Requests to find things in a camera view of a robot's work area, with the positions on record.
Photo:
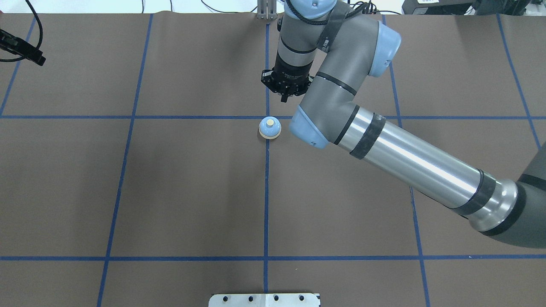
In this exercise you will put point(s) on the black box with label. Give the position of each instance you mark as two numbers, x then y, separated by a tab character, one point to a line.
436	7

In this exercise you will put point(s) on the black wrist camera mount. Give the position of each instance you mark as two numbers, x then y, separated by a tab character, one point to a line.
17	46

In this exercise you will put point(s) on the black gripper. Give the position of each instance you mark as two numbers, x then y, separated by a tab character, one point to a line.
292	72

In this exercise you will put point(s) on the light blue call bell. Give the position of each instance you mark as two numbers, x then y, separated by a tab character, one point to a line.
270	127

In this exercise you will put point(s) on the white pedestal column with base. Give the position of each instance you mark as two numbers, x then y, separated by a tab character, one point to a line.
266	300

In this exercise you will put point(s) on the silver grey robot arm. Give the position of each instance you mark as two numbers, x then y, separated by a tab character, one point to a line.
326	50

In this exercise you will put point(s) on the aluminium frame post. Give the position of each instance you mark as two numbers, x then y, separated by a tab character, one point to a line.
266	10

